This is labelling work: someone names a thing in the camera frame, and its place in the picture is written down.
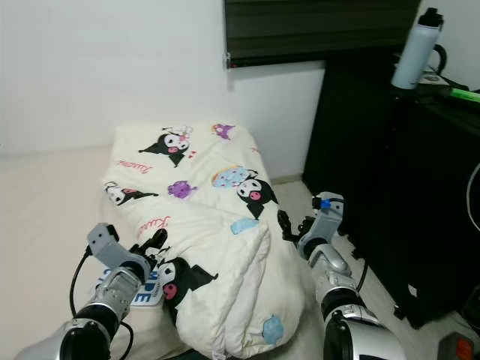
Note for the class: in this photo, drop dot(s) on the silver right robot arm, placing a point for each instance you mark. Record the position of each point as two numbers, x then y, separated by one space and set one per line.
337 274

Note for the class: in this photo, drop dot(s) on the black cabinet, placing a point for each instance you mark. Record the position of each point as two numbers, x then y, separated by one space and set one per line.
412 172

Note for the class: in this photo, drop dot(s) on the bright green flat object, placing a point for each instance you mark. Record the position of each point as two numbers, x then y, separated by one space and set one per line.
466 94

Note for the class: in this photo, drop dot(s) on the red floor object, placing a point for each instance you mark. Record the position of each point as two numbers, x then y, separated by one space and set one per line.
457 349

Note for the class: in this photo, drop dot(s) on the mattress with cream sheet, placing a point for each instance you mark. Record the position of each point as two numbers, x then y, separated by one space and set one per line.
52 210

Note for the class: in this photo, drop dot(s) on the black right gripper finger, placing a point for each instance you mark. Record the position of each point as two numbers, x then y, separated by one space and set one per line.
285 224
305 222

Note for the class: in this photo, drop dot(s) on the grey bottle with black lid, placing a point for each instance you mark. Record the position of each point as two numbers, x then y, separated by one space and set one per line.
416 56

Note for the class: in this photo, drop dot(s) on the black window blind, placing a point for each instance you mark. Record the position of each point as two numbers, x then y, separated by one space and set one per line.
322 30

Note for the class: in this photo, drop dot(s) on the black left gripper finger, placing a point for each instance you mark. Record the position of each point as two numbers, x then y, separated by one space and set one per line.
160 239

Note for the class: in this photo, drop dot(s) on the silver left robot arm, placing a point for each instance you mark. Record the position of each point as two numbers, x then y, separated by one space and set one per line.
120 289

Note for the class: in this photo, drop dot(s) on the white book with blue letters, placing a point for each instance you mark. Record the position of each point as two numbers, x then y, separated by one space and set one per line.
142 292

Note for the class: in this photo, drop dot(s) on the cream cartoon print duvet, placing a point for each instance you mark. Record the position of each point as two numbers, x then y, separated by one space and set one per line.
210 225

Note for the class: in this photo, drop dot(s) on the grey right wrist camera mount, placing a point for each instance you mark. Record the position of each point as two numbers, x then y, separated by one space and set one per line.
328 217

